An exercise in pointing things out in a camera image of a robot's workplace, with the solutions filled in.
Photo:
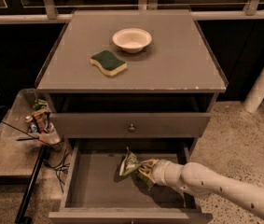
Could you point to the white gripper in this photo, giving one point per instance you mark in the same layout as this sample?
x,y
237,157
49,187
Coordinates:
x,y
161,172

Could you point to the green jalapeno chip bag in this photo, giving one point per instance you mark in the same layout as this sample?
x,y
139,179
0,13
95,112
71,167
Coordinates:
x,y
131,165

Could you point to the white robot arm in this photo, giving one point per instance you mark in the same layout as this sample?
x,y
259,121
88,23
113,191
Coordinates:
x,y
200,181

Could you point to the round metal drawer knob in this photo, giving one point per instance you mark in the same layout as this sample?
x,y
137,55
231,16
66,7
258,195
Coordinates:
x,y
131,128

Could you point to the open grey middle drawer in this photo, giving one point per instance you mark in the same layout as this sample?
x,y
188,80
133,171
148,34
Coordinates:
x,y
95,193

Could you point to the grey drawer cabinet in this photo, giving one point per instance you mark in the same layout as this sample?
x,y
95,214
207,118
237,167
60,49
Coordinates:
x,y
141,81

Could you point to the closed grey top drawer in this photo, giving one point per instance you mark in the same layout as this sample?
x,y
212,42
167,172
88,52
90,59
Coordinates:
x,y
115,125

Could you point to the green yellow sponge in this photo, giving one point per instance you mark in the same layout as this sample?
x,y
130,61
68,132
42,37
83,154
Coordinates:
x,y
108,63

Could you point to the snack packages in bin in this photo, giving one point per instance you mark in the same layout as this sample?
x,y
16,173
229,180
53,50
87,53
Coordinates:
x,y
39,119

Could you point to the clear plastic bin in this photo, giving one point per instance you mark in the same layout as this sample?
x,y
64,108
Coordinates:
x,y
15,128

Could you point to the white paper bowl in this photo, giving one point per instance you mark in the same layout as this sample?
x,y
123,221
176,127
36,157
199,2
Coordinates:
x,y
132,40

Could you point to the black metal floor rail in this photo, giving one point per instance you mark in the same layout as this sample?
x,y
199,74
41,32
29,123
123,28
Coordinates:
x,y
21,218

